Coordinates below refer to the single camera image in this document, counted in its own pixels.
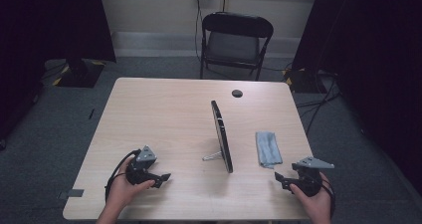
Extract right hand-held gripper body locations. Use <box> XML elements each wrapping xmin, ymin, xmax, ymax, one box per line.
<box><xmin>291</xmin><ymin>155</ymin><xmax>335</xmax><ymax>198</ymax></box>

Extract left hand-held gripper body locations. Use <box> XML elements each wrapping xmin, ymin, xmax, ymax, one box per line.
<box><xmin>125</xmin><ymin>145</ymin><xmax>159</xmax><ymax>186</ymax></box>

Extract grey-blue cleaning cloth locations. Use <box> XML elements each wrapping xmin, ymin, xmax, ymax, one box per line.
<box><xmin>255</xmin><ymin>130</ymin><xmax>284</xmax><ymax>170</ymax></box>

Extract metal wire plate stand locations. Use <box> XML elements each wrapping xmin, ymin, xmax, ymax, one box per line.
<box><xmin>202</xmin><ymin>150</ymin><xmax>223</xmax><ymax>162</ymax></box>

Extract black lacquer flower-painted plate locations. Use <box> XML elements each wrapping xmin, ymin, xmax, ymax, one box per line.
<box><xmin>210</xmin><ymin>100</ymin><xmax>234</xmax><ymax>174</ymax></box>

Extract person's right hand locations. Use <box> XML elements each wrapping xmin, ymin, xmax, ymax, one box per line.
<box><xmin>289</xmin><ymin>171</ymin><xmax>333</xmax><ymax>219</ymax></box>

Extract person's left hand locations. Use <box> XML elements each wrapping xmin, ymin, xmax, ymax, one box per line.
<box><xmin>106</xmin><ymin>156</ymin><xmax>156</xmax><ymax>213</ymax></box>

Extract grey floor tape piece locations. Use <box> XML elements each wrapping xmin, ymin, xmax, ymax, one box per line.
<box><xmin>58</xmin><ymin>188</ymin><xmax>86</xmax><ymax>200</ymax></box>

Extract black stand base yellow tape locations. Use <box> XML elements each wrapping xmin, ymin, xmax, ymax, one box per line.
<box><xmin>282</xmin><ymin>68</ymin><xmax>329</xmax><ymax>95</ymax></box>
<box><xmin>52</xmin><ymin>58</ymin><xmax>106</xmax><ymax>89</ymax></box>

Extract black curtain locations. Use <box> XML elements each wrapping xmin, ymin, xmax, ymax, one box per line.
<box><xmin>0</xmin><ymin>0</ymin><xmax>117</xmax><ymax>142</ymax></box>
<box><xmin>291</xmin><ymin>0</ymin><xmax>422</xmax><ymax>196</ymax></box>

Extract black folding chair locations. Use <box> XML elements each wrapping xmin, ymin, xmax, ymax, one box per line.
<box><xmin>199</xmin><ymin>12</ymin><xmax>275</xmax><ymax>82</ymax></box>

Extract right hand-held gripper cable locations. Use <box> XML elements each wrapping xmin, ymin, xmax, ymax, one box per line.
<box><xmin>318</xmin><ymin>176</ymin><xmax>336</xmax><ymax>218</ymax></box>

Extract black floor cables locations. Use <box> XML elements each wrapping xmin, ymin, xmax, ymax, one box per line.
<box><xmin>294</xmin><ymin>70</ymin><xmax>342</xmax><ymax>137</ymax></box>

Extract black wall socket cable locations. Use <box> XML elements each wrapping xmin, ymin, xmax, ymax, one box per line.
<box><xmin>194</xmin><ymin>0</ymin><xmax>207</xmax><ymax>65</ymax></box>

